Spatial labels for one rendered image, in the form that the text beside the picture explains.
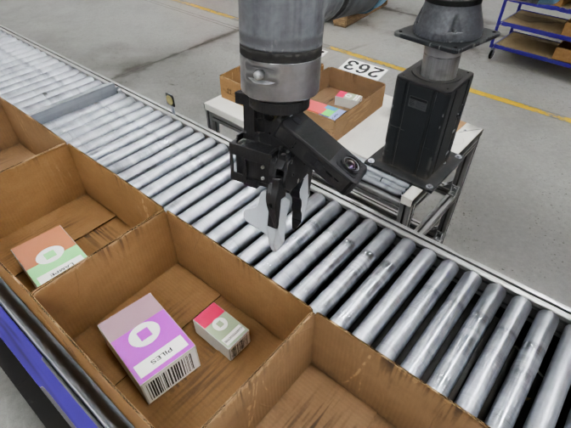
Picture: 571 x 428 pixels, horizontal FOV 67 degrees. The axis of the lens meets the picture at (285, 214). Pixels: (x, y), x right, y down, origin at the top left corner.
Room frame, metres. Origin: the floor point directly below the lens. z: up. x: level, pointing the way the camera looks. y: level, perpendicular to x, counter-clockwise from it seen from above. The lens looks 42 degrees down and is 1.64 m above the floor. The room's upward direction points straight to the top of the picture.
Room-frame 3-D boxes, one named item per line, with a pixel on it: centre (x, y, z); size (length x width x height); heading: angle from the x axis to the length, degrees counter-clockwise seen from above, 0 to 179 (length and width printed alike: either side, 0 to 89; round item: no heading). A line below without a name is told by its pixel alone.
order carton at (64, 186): (0.69, 0.49, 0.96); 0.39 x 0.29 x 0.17; 50
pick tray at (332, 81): (1.61, -0.19, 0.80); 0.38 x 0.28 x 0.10; 141
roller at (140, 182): (1.24, 0.44, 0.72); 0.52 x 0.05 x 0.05; 140
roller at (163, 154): (1.28, 0.49, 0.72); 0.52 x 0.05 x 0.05; 140
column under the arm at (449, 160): (1.27, -0.46, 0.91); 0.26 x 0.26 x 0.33; 49
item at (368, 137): (1.60, -0.22, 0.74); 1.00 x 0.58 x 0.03; 49
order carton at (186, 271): (0.44, 0.19, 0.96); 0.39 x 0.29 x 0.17; 50
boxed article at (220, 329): (0.47, 0.12, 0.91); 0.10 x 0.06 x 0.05; 50
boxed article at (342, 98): (1.66, -0.27, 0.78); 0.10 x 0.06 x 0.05; 61
